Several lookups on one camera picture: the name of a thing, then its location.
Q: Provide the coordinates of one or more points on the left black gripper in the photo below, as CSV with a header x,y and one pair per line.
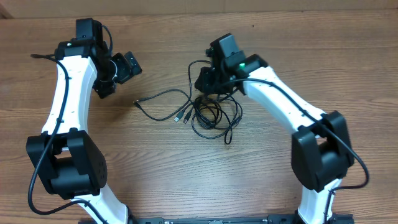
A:
x,y
102,87

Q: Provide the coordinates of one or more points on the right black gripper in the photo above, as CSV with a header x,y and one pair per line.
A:
x,y
204,85

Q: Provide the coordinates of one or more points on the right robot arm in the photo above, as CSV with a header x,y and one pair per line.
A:
x,y
320,154

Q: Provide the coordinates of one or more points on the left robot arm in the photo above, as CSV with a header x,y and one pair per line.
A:
x,y
66,160

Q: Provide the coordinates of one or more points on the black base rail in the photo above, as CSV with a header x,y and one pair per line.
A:
x,y
217,220

